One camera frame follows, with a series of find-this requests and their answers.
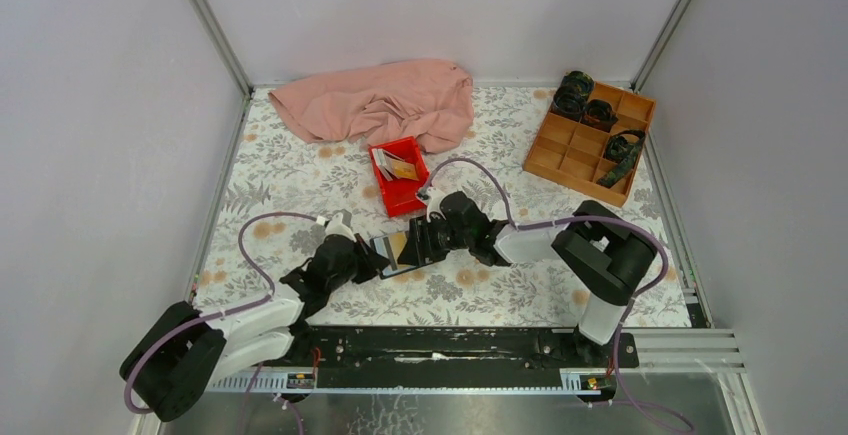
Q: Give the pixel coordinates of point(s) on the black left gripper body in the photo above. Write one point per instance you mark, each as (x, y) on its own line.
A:
(354, 266)

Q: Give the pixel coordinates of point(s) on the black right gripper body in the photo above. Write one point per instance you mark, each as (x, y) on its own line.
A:
(457, 240)

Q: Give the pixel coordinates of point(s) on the gold VIP card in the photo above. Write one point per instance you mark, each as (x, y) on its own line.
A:
(401, 169)

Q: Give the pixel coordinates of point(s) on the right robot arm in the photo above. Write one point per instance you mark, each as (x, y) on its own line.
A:
(608, 255)

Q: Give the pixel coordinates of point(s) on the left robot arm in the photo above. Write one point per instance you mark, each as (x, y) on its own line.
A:
(187, 349)

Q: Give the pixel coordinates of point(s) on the stack of cards in bin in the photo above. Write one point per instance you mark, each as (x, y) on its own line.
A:
(384, 162)

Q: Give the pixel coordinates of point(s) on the red plastic bin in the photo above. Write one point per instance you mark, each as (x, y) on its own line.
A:
(399, 196)

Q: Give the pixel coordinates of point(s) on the pink cloth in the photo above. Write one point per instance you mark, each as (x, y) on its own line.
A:
(429, 100)

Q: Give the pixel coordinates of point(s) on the wooden compartment tray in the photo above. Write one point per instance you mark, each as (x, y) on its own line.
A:
(595, 163)

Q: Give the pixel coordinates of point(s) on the rolled dark belt top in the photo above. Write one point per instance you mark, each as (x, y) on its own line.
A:
(571, 97)

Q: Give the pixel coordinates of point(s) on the rolled dark belt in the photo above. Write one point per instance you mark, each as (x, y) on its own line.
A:
(599, 115)
(571, 97)

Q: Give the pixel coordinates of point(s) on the rolled dark belt middle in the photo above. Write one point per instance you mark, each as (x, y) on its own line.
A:
(599, 115)

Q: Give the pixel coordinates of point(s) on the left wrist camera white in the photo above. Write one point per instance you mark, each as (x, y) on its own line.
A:
(338, 224)

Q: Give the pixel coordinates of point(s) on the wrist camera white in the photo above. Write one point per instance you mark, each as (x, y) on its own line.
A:
(338, 224)
(432, 197)

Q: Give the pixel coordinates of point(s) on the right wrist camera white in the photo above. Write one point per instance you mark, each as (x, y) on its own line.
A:
(432, 197)

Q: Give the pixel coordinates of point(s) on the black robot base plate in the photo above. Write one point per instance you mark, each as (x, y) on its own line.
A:
(427, 357)

